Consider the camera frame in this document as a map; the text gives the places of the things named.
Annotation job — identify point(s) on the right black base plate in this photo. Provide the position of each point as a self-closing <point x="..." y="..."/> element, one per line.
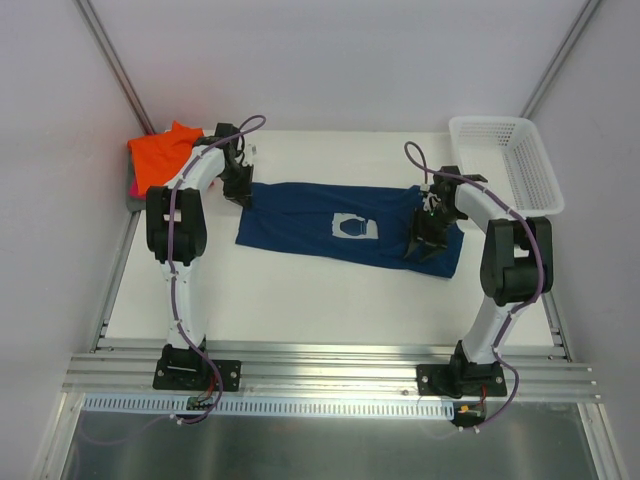
<point x="460" y="381"/>

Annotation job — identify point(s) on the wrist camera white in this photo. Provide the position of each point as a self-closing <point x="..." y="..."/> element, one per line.
<point x="250" y="154"/>
<point x="430" y="199"/>

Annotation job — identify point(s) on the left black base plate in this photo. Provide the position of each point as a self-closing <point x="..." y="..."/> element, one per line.
<point x="195" y="374"/>

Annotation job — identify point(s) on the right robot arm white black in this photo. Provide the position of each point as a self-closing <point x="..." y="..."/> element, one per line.
<point x="516" y="269"/>

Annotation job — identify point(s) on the blue t-shirt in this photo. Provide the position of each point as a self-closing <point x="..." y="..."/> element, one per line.
<point x="358" y="224"/>

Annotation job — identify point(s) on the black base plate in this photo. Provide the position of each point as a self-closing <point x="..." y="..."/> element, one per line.
<point x="460" y="381"/>
<point x="195" y="374"/>

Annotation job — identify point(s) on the orange folded t-shirt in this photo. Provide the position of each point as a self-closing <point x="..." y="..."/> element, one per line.
<point x="158" y="158"/>

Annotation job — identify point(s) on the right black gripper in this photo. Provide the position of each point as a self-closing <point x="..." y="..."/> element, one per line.
<point x="430" y="233"/>

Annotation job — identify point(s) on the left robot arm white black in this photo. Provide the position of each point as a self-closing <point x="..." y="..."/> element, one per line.
<point x="176" y="234"/>

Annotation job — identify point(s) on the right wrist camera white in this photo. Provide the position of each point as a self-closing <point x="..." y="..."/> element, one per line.
<point x="430" y="199"/>

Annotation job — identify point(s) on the white plastic basket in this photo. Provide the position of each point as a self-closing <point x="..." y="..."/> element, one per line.
<point x="510" y="154"/>

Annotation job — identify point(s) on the aluminium mounting rail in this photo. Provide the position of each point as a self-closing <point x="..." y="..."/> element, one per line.
<point x="329" y="370"/>

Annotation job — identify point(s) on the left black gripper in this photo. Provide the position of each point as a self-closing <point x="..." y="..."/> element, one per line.
<point x="238" y="185"/>

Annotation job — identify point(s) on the pink folded t-shirt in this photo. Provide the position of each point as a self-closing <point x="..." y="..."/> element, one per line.
<point x="135" y="193"/>

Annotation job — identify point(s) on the white slotted cable duct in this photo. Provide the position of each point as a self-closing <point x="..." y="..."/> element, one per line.
<point x="231" y="405"/>

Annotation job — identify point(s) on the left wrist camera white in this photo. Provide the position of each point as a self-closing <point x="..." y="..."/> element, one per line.
<point x="250" y="154"/>

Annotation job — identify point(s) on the grey folded t-shirt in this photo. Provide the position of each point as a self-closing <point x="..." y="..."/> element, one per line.
<point x="132" y="202"/>

